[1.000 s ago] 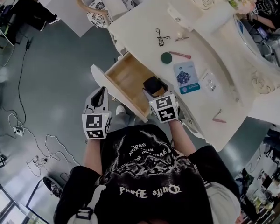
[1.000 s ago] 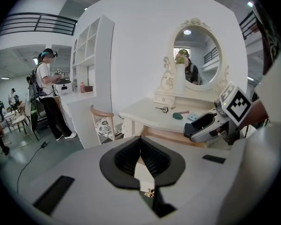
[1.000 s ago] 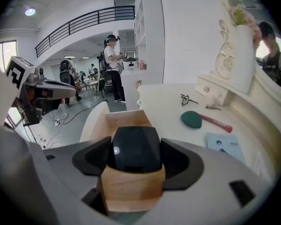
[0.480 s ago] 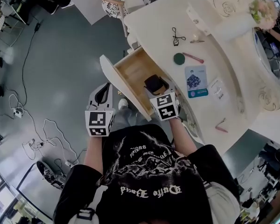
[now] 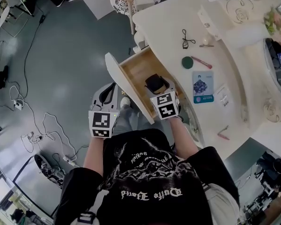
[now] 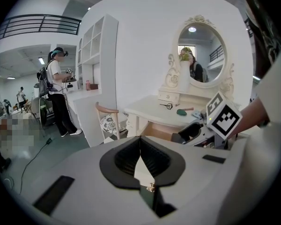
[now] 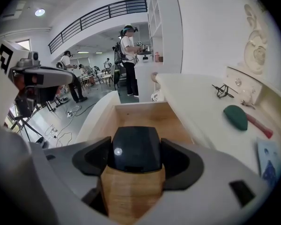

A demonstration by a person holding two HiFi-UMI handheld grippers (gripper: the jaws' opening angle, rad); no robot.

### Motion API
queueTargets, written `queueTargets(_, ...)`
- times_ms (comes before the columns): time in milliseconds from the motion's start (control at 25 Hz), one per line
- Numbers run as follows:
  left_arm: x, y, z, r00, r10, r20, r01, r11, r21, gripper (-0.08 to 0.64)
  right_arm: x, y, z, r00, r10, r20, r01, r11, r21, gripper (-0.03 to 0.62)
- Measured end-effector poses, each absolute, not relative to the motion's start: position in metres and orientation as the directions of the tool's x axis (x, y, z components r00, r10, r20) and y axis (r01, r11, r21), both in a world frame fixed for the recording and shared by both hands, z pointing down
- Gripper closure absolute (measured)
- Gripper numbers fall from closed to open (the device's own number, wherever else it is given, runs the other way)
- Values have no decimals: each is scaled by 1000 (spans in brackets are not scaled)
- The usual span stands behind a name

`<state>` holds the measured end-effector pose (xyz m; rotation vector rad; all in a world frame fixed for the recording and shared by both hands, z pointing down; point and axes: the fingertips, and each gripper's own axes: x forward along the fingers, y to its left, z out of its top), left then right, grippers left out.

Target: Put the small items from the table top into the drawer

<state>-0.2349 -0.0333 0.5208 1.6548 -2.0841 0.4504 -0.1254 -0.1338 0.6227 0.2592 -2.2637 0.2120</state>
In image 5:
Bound white dressing table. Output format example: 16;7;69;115
132;0;281;161

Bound pink makeup brush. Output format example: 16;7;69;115
191;56;213;69

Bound wooden chair floral cushion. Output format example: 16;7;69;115
104;0;167;35

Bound person's left forearm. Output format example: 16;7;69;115
82;136;106;174

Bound person's grey trousers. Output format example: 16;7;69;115
112;105;164;137

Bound white sachet packet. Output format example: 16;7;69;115
213;83;235;109

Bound pink flower bouquet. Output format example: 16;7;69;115
263;6;281;43

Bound person's black printed shirt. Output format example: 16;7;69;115
53;128;241;225

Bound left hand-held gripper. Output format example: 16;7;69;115
88;82;120;139

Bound black eyelash curler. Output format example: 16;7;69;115
181;29;196;50

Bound white vase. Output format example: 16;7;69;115
229;22;272;49

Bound oval white framed mirror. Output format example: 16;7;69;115
263;1;281;100

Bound white backpack strap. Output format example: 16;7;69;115
70;188;110;225

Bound black floor cable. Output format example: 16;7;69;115
23;14;46;100

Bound blue face mask packet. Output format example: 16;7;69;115
192;70;215;105

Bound dark green round disc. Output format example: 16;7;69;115
181;56;194;69

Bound person's right forearm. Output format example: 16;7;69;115
169;118;200;159

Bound white power strip cable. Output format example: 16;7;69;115
9;84;79;167

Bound large white wooden drawer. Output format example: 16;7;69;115
104;46;185;125

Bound person's white shoe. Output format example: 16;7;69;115
120;97;131;109

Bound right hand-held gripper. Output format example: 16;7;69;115
146;77;182;121

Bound black square compact case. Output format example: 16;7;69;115
144;73;166;95

